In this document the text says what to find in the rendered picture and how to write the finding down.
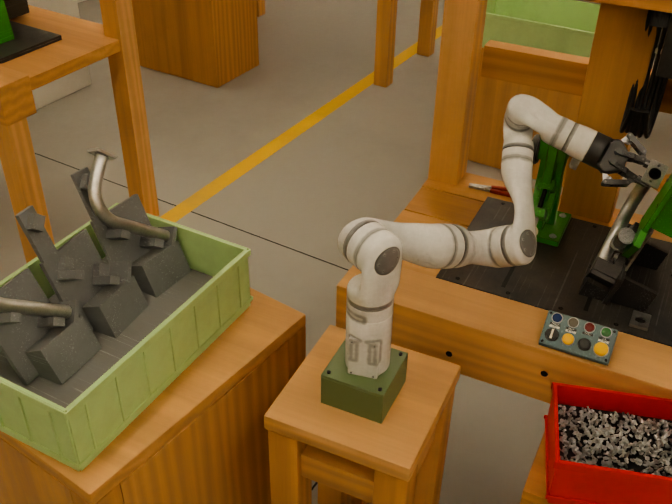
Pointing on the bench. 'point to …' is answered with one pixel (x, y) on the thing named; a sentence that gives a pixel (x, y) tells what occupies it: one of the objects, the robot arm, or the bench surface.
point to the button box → (578, 338)
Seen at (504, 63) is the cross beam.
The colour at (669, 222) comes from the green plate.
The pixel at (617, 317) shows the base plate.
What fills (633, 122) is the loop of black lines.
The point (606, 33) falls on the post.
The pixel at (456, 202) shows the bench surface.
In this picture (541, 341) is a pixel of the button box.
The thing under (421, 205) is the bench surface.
